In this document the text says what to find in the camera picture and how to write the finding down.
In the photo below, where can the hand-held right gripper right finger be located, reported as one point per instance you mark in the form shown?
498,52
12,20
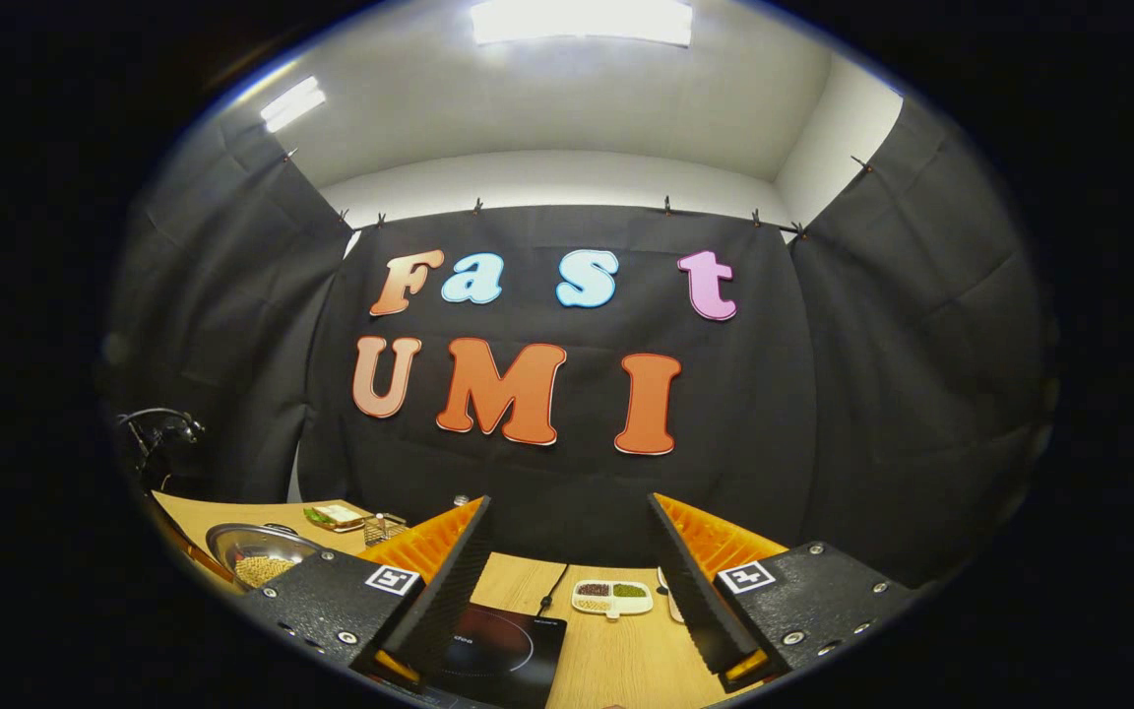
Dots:
685,591

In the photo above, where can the small ceiling light panel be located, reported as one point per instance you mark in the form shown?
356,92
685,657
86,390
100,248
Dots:
291,103

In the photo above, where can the small heap of red beans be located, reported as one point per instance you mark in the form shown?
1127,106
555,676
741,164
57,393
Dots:
593,589

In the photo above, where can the pile of yellow soybeans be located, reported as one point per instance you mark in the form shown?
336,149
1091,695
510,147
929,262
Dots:
264,571

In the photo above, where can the white divided bean dish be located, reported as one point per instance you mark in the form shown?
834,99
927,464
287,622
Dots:
612,601

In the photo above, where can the sandwich with lettuce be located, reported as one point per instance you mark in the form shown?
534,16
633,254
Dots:
334,513

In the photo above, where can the row of backdrop clips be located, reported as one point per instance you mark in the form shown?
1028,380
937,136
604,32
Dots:
476,207

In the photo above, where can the small heap of green beans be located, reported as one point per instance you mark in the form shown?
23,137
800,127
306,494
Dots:
629,590

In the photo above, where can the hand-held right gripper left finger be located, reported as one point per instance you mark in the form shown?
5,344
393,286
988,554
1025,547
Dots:
454,581

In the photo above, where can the black induction cooktop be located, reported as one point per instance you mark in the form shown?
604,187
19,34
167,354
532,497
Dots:
508,650

